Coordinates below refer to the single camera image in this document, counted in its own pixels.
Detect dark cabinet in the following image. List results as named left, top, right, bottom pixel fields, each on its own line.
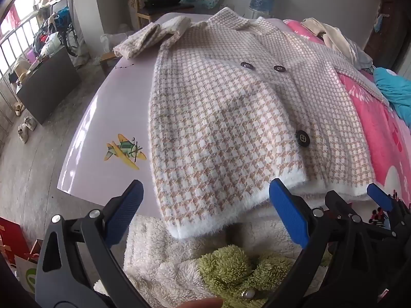
left=16, top=45, right=81, bottom=125

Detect person's left hand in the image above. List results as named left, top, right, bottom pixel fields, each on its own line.
left=178, top=297, right=223, bottom=308

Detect clear plastic bag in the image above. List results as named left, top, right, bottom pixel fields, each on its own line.
left=100, top=32, right=135, bottom=55

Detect white green paper bag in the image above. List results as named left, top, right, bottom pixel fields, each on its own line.
left=14, top=257, right=44, bottom=296

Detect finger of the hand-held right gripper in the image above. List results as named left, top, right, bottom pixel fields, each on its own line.
left=325, top=191, right=354, bottom=223
left=367, top=183, right=411, bottom=235

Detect pale grey cloth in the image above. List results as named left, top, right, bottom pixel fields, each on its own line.
left=351, top=43, right=373, bottom=69

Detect lilac printed bed sheet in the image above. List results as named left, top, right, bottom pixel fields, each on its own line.
left=57, top=13, right=289, bottom=219

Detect wheelchair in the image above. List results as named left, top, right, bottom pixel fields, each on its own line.
left=54, top=6, right=79, bottom=57

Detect wooden stool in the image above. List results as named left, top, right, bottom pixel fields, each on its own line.
left=99, top=53, right=124, bottom=78

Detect beige garment pile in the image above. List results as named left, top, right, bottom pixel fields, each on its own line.
left=302, top=17, right=363, bottom=68

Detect metal railing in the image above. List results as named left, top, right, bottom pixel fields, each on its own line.
left=0, top=9, right=42, bottom=126

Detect green fluffy garment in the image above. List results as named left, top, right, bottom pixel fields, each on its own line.
left=196, top=245, right=331, bottom=308

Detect white fleece garment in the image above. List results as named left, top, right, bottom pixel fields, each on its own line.
left=93, top=199, right=331, bottom=308

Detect pink floral blanket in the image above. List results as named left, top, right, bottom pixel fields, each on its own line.
left=283, top=18, right=411, bottom=228

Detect beige white houndstooth coat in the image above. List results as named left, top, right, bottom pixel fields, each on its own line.
left=113, top=7, right=389, bottom=239

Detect dark wooden door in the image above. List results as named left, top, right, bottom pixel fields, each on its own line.
left=364, top=0, right=408, bottom=69

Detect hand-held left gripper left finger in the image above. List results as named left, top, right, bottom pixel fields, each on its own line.
left=35, top=180, right=151, bottom=308

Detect wooden chair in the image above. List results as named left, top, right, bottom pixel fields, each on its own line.
left=133, top=0, right=195, bottom=29

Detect red box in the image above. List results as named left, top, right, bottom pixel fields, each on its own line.
left=0, top=216, right=33, bottom=265

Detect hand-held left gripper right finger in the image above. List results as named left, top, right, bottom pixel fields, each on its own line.
left=266, top=178, right=377, bottom=308

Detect blue hanging cloth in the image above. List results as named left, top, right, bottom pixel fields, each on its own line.
left=374, top=13, right=387, bottom=34

